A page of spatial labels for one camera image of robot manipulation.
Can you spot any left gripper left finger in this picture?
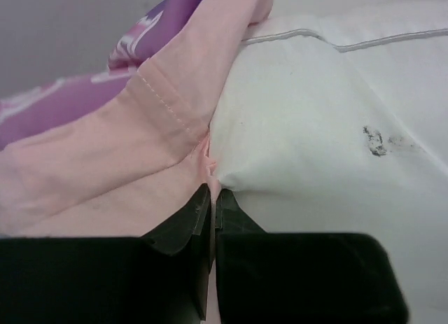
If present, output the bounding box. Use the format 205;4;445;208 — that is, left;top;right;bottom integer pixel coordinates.
1;185;211;323

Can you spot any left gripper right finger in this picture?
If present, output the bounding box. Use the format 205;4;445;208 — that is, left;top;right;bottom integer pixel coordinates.
215;190;410;323

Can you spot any pink princess pillowcase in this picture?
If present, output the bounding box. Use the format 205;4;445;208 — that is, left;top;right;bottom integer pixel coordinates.
0;0;277;324

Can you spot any white pillow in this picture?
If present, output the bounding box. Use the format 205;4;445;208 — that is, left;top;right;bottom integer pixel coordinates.
210;1;447;311

